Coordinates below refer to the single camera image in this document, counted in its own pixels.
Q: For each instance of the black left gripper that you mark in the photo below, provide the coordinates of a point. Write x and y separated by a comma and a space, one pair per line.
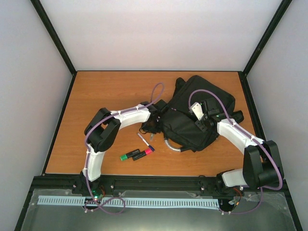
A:
158, 130

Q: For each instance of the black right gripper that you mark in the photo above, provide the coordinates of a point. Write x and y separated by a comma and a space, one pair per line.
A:
203, 128

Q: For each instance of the blue capped white marker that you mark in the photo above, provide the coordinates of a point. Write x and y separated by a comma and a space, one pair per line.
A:
143, 139

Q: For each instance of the black student bag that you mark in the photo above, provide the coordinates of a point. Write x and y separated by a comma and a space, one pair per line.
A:
178, 123

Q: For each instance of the pink black highlighter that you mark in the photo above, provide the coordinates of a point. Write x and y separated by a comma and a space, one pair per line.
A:
142, 154

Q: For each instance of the green black highlighter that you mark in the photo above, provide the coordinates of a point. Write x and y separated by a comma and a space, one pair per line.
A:
129, 155

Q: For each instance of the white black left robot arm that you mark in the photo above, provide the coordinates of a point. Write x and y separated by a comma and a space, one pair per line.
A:
101, 133

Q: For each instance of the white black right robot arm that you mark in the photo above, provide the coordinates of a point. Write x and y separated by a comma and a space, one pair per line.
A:
262, 164

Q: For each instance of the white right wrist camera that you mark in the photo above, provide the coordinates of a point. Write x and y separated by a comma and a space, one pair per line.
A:
196, 109

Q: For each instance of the black aluminium frame rail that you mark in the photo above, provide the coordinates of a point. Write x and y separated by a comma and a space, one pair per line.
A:
112, 185

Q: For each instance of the light blue cable duct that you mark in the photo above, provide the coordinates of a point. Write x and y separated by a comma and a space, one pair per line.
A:
130, 202

